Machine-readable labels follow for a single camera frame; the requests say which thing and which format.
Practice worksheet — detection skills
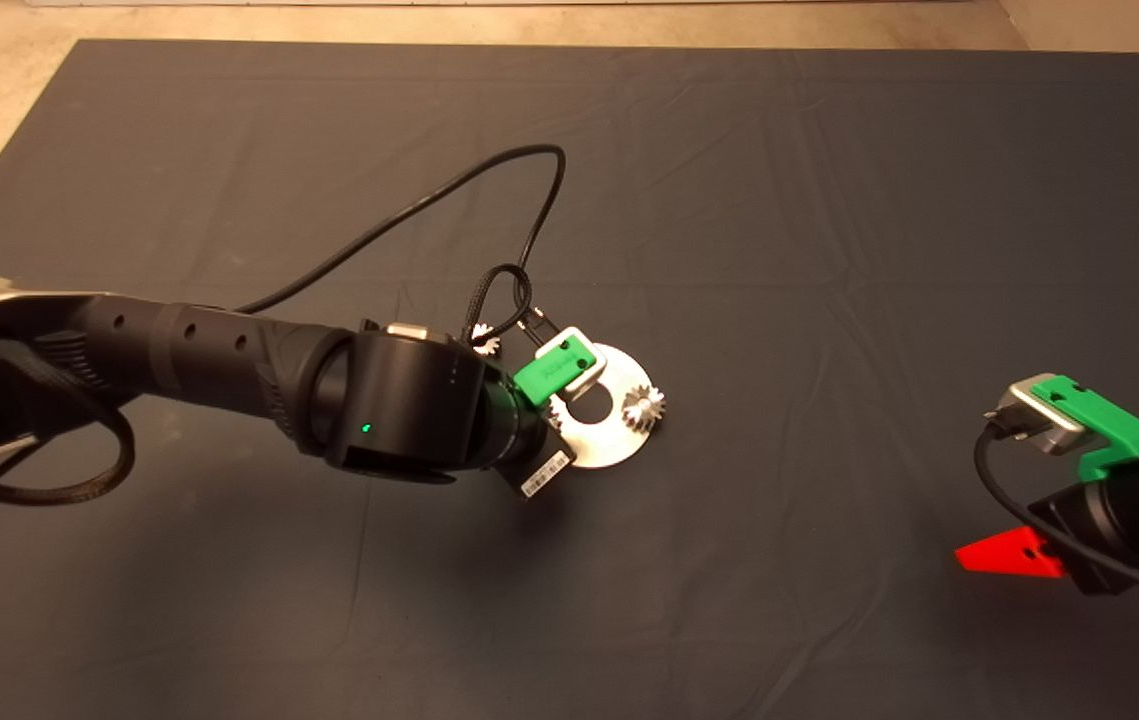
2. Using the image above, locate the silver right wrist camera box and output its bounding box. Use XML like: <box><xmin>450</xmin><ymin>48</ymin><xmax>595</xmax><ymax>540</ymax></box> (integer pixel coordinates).
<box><xmin>997</xmin><ymin>373</ymin><xmax>1095</xmax><ymax>458</ymax></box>

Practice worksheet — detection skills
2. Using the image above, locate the dark grey table cloth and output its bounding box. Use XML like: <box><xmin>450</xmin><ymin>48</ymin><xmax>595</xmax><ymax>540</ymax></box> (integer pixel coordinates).
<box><xmin>0</xmin><ymin>40</ymin><xmax>1139</xmax><ymax>720</ymax></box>

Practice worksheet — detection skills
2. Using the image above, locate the thin braided black left cable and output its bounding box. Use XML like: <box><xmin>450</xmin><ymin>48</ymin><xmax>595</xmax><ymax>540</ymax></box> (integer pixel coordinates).
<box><xmin>464</xmin><ymin>263</ymin><xmax>535</xmax><ymax>346</ymax></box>

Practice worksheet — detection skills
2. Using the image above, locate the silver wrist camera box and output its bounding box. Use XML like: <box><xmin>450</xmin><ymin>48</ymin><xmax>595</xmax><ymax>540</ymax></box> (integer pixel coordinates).
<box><xmin>544</xmin><ymin>326</ymin><xmax>610</xmax><ymax>403</ymax></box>
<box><xmin>997</xmin><ymin>373</ymin><xmax>1095</xmax><ymax>458</ymax></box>

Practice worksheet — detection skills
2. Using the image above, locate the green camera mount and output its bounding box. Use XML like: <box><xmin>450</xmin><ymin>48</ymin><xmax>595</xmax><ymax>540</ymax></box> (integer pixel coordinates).
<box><xmin>512</xmin><ymin>335</ymin><xmax>598</xmax><ymax>406</ymax></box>
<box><xmin>1029</xmin><ymin>375</ymin><xmax>1139</xmax><ymax>483</ymax></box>

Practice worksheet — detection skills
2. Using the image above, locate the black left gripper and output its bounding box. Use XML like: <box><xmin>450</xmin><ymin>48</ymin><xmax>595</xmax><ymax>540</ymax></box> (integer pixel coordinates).
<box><xmin>509</xmin><ymin>425</ymin><xmax>575</xmax><ymax>501</ymax></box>

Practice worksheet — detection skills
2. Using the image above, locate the green right camera mount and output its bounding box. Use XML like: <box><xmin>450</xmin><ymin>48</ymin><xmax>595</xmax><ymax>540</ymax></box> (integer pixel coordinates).
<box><xmin>1029</xmin><ymin>375</ymin><xmax>1139</xmax><ymax>483</ymax></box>

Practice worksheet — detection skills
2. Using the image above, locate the green left camera mount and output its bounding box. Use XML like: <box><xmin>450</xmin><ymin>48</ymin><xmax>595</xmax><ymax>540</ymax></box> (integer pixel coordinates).
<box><xmin>512</xmin><ymin>335</ymin><xmax>598</xmax><ymax>406</ymax></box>

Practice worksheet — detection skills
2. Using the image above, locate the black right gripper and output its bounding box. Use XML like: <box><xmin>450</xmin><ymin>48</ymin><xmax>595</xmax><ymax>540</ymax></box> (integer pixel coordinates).
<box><xmin>955</xmin><ymin>488</ymin><xmax>1130</xmax><ymax>596</ymax></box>

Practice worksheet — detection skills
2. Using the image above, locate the round metal carrier plate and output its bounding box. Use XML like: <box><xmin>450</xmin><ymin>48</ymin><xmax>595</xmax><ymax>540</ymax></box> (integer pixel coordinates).
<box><xmin>544</xmin><ymin>342</ymin><xmax>658</xmax><ymax>469</ymax></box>

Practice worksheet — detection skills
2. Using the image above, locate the smooth black left camera cable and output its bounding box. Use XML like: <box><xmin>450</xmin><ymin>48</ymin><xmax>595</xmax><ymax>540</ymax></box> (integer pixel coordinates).
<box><xmin>234</xmin><ymin>145</ymin><xmax>568</xmax><ymax>326</ymax></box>

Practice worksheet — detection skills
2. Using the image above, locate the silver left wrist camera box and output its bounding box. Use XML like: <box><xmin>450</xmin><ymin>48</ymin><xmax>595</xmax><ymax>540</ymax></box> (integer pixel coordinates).
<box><xmin>544</xmin><ymin>326</ymin><xmax>610</xmax><ymax>403</ymax></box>

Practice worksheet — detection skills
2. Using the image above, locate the thick braided left arm hose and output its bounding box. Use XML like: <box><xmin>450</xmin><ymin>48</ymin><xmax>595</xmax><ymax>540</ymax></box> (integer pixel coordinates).
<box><xmin>0</xmin><ymin>340</ymin><xmax>137</xmax><ymax>506</ymax></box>

